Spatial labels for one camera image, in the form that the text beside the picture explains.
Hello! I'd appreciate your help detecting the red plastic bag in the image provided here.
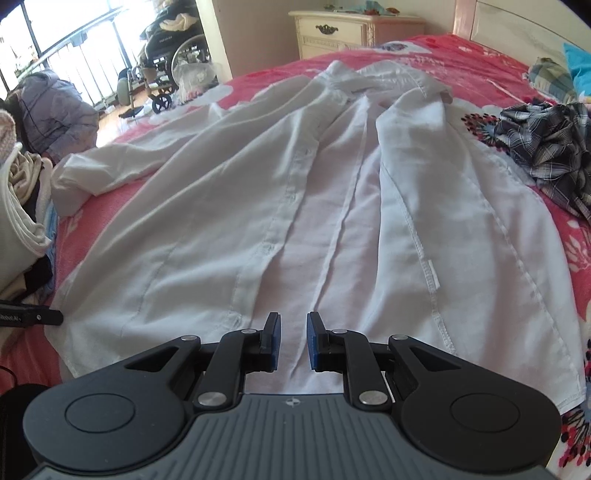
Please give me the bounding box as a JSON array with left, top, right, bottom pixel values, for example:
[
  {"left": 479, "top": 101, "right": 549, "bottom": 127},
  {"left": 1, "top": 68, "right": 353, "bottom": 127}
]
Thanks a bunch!
[{"left": 172, "top": 63, "right": 218, "bottom": 103}]

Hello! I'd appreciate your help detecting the white button shirt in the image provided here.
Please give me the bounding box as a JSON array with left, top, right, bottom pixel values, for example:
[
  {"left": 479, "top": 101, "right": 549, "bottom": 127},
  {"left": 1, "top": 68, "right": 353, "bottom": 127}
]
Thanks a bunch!
[{"left": 45, "top": 61, "right": 586, "bottom": 412}]

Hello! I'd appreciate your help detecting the seated person grey jacket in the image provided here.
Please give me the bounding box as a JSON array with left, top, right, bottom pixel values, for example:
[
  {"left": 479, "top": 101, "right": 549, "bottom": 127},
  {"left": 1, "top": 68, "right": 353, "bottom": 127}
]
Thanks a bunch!
[{"left": 1, "top": 69, "right": 99, "bottom": 163}]

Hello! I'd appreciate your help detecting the plaid checkered shirt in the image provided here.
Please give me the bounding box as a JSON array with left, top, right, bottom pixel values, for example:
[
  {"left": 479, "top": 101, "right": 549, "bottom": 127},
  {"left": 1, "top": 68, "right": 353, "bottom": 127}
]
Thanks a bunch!
[{"left": 494, "top": 102, "right": 590, "bottom": 222}]

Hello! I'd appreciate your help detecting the black wheelchair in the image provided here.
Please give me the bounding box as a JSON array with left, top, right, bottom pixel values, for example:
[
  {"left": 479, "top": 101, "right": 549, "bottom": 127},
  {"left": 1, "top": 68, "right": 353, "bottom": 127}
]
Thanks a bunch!
[{"left": 116, "top": 16, "right": 211, "bottom": 119}]

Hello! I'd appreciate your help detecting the cream bedside nightstand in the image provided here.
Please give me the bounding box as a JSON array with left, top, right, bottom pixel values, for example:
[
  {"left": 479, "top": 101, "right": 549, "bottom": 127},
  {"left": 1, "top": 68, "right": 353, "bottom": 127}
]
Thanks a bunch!
[{"left": 288, "top": 10, "right": 426, "bottom": 60}]

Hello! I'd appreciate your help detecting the clothes heap on wheelchair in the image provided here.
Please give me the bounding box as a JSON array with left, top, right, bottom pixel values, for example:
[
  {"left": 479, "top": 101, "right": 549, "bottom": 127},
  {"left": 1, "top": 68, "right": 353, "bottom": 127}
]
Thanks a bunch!
[{"left": 140, "top": 1, "right": 199, "bottom": 40}]

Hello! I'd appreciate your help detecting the plaid pillow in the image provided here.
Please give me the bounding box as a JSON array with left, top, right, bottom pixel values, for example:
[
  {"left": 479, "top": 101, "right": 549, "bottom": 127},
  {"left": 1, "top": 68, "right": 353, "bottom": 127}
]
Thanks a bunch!
[{"left": 528, "top": 58, "right": 578, "bottom": 104}]

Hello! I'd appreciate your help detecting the pink white headboard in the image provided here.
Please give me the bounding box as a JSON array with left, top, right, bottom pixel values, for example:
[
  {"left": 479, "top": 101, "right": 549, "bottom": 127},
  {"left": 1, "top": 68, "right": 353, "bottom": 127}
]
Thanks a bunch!
[{"left": 453, "top": 0, "right": 591, "bottom": 66}]

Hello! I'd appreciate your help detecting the pile of folded clothes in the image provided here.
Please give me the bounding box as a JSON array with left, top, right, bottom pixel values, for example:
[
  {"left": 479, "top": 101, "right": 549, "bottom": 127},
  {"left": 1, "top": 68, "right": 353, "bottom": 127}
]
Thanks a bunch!
[{"left": 0, "top": 110, "right": 59, "bottom": 301}]

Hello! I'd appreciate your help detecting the blue cloth on nightstand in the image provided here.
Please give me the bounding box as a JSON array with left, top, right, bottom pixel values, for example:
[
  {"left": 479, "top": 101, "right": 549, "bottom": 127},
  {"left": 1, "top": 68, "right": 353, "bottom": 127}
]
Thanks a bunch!
[{"left": 331, "top": 1, "right": 400, "bottom": 16}]

